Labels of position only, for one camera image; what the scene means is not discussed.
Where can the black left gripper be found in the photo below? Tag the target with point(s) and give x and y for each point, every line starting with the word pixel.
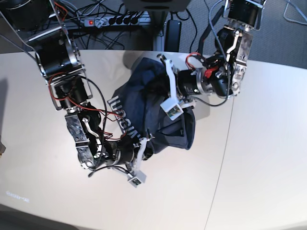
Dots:
pixel 190 82

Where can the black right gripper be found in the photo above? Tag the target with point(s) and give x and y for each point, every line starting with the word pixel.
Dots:
pixel 125 153

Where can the blue-grey T-shirt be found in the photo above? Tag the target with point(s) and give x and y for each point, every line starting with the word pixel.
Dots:
pixel 141 114

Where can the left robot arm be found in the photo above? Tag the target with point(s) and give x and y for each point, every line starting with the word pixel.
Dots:
pixel 220 63

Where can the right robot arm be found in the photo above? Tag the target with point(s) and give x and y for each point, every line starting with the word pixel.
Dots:
pixel 60 64

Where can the black power adapter brick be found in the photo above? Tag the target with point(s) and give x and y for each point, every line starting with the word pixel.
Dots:
pixel 172 37

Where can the white power strip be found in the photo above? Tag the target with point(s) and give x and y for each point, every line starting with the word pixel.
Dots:
pixel 100 22

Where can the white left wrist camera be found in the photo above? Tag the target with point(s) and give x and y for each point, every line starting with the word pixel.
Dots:
pixel 172 108

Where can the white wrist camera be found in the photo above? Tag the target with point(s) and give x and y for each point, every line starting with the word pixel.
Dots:
pixel 136 178
pixel 172 108

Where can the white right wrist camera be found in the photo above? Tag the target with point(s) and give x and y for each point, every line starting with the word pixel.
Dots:
pixel 136 178

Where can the black camera mount overhead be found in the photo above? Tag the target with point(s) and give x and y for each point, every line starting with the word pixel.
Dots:
pixel 156 5

